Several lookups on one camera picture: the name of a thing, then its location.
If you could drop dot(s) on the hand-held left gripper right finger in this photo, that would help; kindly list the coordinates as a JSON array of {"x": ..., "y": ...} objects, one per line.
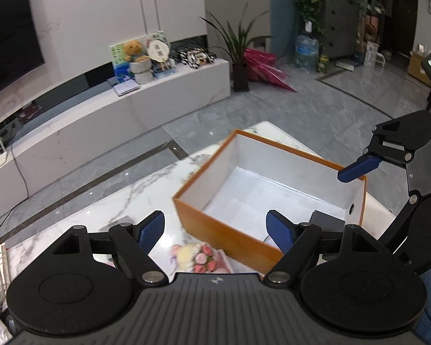
[{"x": 280, "y": 231}]

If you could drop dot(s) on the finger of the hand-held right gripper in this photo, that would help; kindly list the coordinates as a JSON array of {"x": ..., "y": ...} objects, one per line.
[
  {"x": 357, "y": 170},
  {"x": 398, "y": 222}
]

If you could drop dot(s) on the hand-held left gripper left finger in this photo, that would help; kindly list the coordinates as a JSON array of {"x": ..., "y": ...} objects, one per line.
[{"x": 151, "y": 231}]

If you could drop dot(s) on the crochet flower bouquet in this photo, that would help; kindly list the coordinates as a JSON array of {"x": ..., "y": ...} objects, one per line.
[{"x": 197, "y": 255}]

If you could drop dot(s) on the orange cardboard box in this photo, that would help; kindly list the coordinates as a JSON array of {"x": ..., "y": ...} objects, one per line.
[{"x": 219, "y": 230}]

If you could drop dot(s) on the white marble TV cabinet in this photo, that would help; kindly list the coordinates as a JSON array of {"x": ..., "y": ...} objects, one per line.
[{"x": 111, "y": 122}]

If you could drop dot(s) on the cardboard carton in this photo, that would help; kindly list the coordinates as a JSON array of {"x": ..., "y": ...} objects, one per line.
[{"x": 418, "y": 66}]

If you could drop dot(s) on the blue water jug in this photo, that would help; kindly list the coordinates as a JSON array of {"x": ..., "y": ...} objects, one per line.
[{"x": 306, "y": 54}]

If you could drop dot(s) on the white tablet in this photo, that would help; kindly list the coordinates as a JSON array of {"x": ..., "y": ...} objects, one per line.
[{"x": 126, "y": 88}]

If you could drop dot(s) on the grey drawer cabinet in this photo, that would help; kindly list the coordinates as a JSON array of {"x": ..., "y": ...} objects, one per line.
[{"x": 339, "y": 25}]

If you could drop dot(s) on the grey knitted basket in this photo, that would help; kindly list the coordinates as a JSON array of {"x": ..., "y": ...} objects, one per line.
[
  {"x": 140, "y": 65},
  {"x": 143, "y": 77}
]

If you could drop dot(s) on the blue flat box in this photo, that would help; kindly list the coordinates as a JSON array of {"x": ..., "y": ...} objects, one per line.
[{"x": 164, "y": 72}]

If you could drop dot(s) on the long-leaved potted plant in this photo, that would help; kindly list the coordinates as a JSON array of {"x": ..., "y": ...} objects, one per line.
[{"x": 239, "y": 50}]

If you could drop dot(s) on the green blue picture box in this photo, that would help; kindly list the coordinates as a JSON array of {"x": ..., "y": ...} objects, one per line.
[{"x": 119, "y": 61}]

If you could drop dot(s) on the black white checkered toys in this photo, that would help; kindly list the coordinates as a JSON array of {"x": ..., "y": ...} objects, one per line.
[{"x": 194, "y": 57}]

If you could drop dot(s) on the round paper fan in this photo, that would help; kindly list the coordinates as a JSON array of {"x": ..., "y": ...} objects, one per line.
[{"x": 158, "y": 48}]

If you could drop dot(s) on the black television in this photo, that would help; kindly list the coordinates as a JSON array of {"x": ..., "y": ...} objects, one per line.
[{"x": 7, "y": 25}]

